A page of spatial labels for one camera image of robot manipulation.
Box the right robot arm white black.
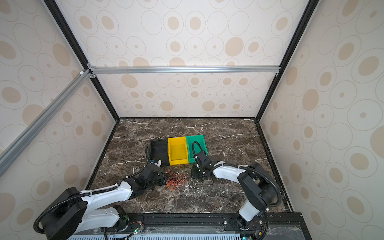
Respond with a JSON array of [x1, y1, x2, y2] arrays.
[[194, 151, 282, 228]]

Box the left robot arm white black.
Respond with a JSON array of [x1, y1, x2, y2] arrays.
[[33, 164, 166, 240]]

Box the yellow plastic bin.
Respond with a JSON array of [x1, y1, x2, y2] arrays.
[[168, 137, 189, 166]]

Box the horizontal aluminium frame bar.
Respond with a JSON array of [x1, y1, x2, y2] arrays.
[[91, 66, 280, 74]]

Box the black plastic bin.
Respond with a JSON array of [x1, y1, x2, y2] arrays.
[[146, 139, 170, 167]]

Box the orange cable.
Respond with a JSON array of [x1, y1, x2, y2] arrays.
[[165, 170, 188, 190]]

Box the green plastic bin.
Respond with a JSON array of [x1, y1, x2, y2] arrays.
[[186, 135, 208, 164]]

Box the left aluminium frame bar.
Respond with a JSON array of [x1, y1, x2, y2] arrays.
[[1, 70, 91, 175]]

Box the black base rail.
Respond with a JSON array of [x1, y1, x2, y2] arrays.
[[67, 212, 313, 240]]

